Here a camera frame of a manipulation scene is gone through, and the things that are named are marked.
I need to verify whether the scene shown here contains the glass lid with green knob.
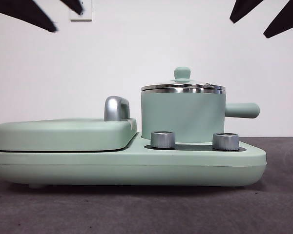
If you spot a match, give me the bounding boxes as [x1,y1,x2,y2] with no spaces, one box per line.
[141,67,226,90]

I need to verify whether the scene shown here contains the green griddle cover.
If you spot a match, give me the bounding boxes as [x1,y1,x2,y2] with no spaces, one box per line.
[0,117,137,152]

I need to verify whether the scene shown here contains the silver control knob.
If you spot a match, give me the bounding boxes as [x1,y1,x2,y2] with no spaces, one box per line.
[212,133,240,151]
[150,131,176,149]

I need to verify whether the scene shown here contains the green breakfast machine base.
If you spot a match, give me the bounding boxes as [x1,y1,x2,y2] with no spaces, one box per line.
[0,133,267,190]

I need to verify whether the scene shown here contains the white wall socket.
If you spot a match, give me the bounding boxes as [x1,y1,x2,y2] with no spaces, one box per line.
[69,0,93,22]

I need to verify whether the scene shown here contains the silver griddle cover handle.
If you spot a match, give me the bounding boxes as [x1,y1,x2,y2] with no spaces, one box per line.
[104,96,130,122]

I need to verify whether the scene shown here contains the green pot with side handle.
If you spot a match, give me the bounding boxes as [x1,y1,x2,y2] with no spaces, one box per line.
[140,88,260,144]

